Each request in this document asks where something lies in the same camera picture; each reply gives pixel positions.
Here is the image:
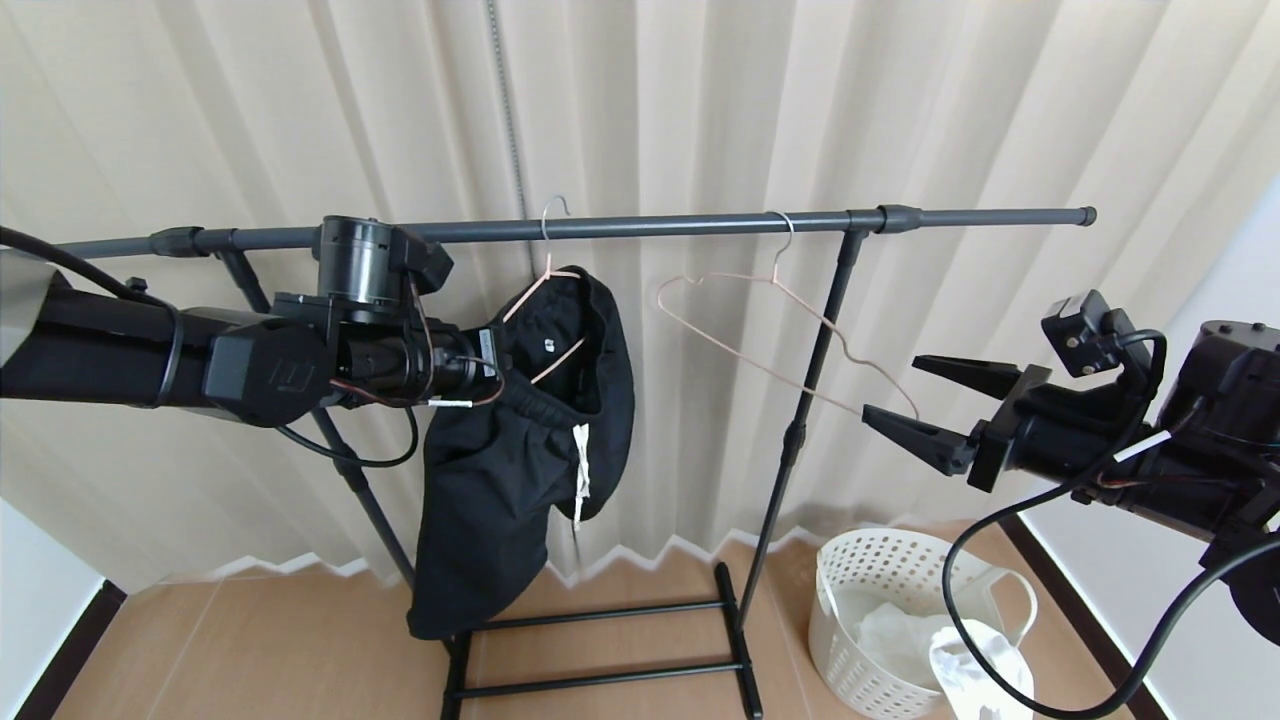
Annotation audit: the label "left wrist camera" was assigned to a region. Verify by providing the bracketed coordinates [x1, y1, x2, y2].
[394, 227, 455, 297]

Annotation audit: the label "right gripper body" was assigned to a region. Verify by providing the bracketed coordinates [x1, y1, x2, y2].
[966, 364, 1138, 494]

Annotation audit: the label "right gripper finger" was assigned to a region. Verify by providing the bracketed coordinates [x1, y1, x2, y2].
[861, 403, 979, 478]
[911, 354, 1024, 402]

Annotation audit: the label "white laundry basket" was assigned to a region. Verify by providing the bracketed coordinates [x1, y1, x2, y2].
[807, 527, 1041, 720]

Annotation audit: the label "pink clothes hanger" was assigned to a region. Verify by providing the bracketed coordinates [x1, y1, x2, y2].
[656, 209, 922, 422]
[499, 194, 589, 388]

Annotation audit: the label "black shorts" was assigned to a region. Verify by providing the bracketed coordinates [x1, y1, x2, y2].
[406, 264, 637, 642]

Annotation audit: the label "white garment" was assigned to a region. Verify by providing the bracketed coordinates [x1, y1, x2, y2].
[854, 599, 1037, 720]

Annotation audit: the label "beige curtain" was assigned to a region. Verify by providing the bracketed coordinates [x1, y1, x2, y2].
[0, 0, 1280, 591]

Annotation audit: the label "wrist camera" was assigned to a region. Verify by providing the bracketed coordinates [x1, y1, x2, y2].
[394, 227, 455, 297]
[1040, 289, 1168, 403]

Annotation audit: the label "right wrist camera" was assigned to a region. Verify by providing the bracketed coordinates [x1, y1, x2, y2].
[1040, 289, 1168, 403]

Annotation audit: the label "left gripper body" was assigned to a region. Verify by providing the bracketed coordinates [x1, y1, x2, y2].
[335, 322, 505, 407]

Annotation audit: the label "black clothes rack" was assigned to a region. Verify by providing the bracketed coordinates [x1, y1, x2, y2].
[55, 204, 1099, 720]

